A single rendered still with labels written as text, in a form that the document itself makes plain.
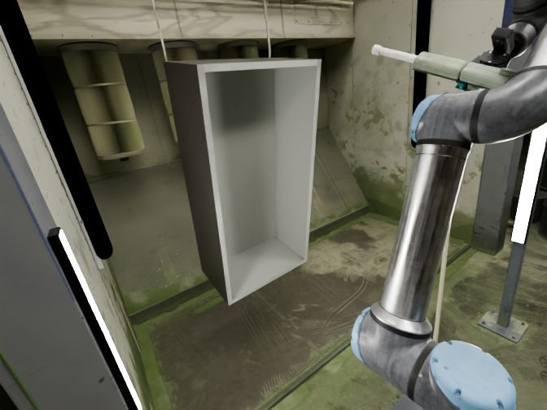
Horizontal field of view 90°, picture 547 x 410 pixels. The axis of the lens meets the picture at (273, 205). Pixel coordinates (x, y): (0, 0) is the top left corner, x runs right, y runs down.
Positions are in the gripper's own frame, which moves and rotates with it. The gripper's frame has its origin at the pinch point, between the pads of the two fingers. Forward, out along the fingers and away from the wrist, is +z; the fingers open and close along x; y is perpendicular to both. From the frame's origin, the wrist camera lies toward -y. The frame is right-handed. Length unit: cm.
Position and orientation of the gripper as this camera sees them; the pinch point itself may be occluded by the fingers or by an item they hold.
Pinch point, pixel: (470, 84)
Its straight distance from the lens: 108.8
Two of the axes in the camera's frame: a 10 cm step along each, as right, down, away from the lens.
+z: -6.9, 7.2, -0.7
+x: -6.1, -5.3, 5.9
